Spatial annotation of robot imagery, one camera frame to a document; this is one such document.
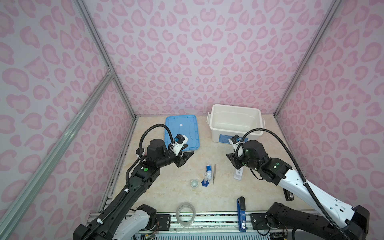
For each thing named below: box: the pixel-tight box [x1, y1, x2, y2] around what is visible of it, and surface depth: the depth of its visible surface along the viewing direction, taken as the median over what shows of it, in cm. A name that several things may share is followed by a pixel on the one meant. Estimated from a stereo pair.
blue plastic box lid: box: [164, 114, 200, 152], surface depth 115 cm
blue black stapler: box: [236, 196, 247, 232], surface depth 74 cm
